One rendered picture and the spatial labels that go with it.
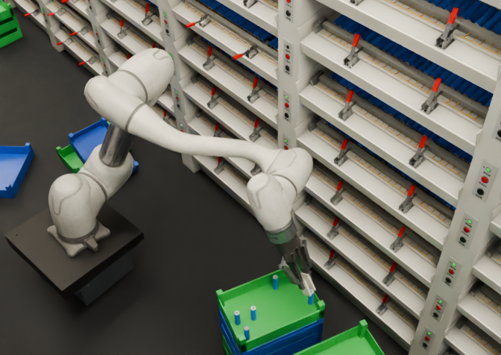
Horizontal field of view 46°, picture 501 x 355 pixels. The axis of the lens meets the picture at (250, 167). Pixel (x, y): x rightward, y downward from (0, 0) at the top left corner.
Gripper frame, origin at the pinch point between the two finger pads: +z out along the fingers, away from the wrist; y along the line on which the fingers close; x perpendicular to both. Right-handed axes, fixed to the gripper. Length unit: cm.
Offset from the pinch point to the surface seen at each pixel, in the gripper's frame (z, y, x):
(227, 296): 2.1, 11.2, -27.2
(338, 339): 18.6, 3.7, 7.8
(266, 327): 11.4, 12.0, -13.2
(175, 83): -45, -53, -88
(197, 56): -57, -53, -67
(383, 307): 37.3, -26.6, 2.4
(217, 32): -67, -48, -45
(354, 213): -3.5, -31.1, 1.4
